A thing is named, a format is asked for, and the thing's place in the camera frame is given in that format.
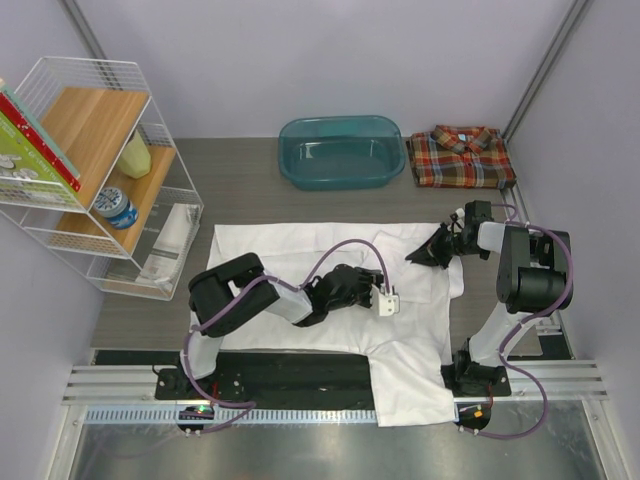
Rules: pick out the green book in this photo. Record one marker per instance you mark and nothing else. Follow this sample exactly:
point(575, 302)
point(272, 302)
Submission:
point(26, 177)

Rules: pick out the white wire shelf rack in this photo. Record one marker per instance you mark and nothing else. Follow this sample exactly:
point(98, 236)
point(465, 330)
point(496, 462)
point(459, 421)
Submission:
point(90, 108)

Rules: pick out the blue white round jar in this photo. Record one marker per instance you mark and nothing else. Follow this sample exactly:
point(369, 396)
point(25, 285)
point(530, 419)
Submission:
point(116, 208)

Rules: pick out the slotted grey cable duct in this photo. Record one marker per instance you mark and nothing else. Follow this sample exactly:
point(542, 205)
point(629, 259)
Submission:
point(166, 414)

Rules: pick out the white long sleeve shirt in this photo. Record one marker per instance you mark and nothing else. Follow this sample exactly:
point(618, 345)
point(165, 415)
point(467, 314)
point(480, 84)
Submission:
point(405, 352)

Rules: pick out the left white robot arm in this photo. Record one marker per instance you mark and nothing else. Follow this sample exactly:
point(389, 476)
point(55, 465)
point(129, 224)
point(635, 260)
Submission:
point(226, 297)

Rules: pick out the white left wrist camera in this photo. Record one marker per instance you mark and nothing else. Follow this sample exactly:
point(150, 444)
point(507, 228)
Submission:
point(384, 302)

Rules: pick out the bagged manual booklet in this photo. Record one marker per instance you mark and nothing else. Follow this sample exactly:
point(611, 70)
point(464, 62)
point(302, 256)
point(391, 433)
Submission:
point(166, 235)

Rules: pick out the aluminium frame rail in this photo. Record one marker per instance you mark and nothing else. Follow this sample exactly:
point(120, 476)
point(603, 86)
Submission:
point(529, 380)

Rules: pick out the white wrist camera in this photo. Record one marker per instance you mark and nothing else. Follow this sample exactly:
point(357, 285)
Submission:
point(384, 302)
point(457, 221)

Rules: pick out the folded plaid flannel shirt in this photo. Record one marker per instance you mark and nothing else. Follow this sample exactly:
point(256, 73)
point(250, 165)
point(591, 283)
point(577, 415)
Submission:
point(460, 157)

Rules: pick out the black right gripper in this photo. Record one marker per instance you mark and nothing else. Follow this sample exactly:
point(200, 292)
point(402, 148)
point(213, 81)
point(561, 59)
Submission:
point(431, 253)

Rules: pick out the teal plastic basin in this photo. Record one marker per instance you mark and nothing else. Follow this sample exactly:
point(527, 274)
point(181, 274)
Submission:
point(341, 152)

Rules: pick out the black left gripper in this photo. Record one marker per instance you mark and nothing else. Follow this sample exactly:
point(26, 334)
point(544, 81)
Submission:
point(368, 277)

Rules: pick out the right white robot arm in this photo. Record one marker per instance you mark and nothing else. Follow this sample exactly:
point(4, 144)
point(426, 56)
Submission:
point(534, 279)

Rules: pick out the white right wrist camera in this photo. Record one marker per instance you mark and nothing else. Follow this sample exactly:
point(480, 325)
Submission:
point(457, 221)

